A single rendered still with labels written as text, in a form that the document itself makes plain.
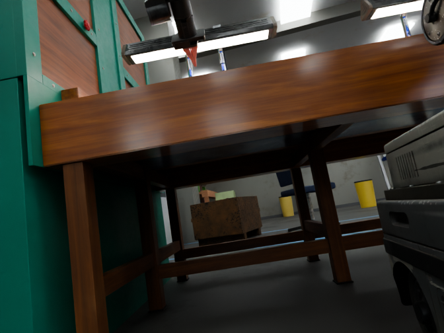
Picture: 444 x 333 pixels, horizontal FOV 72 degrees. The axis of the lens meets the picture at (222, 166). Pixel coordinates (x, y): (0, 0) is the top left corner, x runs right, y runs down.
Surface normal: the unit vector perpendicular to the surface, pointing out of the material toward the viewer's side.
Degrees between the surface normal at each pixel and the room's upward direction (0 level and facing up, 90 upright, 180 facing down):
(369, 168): 90
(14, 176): 90
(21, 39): 90
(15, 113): 90
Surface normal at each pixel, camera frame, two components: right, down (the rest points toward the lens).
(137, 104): -0.07, -0.14
